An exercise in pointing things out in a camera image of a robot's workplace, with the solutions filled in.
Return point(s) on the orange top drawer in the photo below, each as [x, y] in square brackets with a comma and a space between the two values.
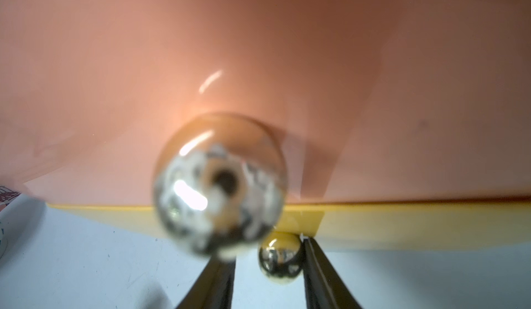
[197, 119]

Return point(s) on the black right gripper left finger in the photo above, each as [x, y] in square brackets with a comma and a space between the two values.
[214, 287]

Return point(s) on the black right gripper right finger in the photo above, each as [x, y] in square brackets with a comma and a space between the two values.
[324, 288]

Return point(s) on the blue patterned bowl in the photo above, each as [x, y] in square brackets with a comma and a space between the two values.
[3, 239]

